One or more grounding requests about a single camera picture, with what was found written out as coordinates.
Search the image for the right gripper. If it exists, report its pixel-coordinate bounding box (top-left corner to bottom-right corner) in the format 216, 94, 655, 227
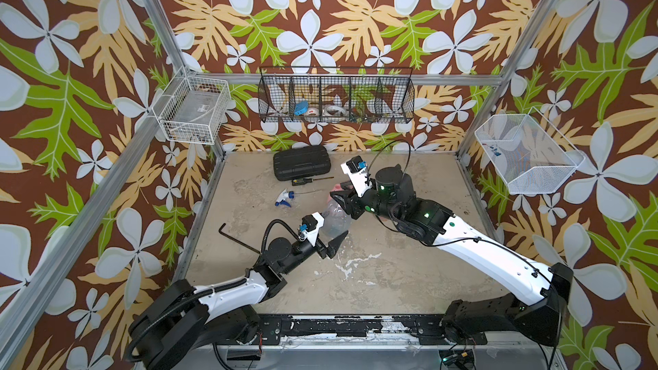
331, 179, 406, 226

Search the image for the blue white spray nozzle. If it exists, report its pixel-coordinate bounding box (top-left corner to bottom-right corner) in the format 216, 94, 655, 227
275, 189, 295, 207

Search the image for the clear blue spray bottle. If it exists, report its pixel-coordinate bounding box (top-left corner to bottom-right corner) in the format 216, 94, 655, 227
320, 200, 351, 242

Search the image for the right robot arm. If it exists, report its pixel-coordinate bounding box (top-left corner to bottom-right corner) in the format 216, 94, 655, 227
331, 156, 573, 347

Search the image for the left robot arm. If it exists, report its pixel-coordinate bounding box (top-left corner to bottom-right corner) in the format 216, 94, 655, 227
123, 211, 351, 369

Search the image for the black yellow screwdriver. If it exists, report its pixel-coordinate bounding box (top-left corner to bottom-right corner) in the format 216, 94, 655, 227
291, 176, 332, 186

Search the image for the black plastic case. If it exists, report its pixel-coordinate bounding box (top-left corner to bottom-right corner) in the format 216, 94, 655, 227
272, 146, 332, 182

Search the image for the white tape roll in basket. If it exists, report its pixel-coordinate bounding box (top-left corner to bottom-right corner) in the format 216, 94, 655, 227
323, 104, 348, 118

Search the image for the blue round item in basket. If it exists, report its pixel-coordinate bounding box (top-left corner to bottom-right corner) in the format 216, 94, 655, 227
292, 100, 309, 116

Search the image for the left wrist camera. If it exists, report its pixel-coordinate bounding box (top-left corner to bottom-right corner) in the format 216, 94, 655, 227
298, 215, 318, 240

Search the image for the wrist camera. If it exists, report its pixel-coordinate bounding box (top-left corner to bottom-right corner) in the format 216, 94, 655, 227
341, 156, 371, 197
298, 215, 318, 240

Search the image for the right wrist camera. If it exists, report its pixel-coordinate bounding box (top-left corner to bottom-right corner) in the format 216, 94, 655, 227
341, 156, 371, 197

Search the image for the black wire wall basket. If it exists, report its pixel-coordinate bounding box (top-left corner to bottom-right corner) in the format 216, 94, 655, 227
257, 66, 416, 124

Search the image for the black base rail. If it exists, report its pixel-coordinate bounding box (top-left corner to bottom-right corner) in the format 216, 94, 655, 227
212, 312, 488, 346

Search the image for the white wire basket left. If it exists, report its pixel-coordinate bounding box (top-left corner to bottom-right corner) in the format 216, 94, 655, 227
153, 75, 232, 146

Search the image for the white wire basket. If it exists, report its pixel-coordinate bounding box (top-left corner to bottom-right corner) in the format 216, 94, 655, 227
153, 75, 232, 146
475, 108, 585, 195

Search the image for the white wire basket right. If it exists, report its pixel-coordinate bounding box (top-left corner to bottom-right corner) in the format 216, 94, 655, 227
475, 108, 585, 195

